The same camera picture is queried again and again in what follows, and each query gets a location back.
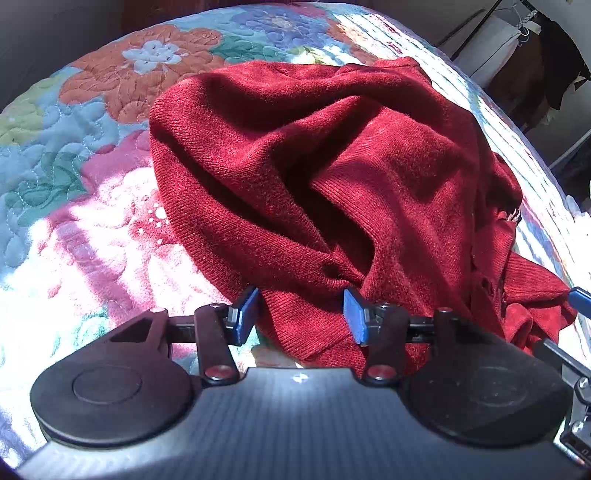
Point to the floral quilted bedspread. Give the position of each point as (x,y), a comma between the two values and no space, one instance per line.
(78,194)

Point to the white hanging garment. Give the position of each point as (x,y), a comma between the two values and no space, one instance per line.
(501,44)

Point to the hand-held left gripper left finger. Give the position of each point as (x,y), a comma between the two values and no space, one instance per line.
(243,317)

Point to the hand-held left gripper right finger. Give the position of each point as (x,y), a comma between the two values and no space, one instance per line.
(355,318)

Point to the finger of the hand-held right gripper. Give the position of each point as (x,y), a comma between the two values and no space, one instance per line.
(581,300)
(561,359)

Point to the brown hanging garment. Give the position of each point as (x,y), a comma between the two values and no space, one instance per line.
(519,78)

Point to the dark red knit sweater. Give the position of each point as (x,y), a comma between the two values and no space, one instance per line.
(351,198)

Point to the metal clothes rack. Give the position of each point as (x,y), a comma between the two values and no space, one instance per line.
(466,32)

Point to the black hanging garment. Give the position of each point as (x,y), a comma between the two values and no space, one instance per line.
(565,60)

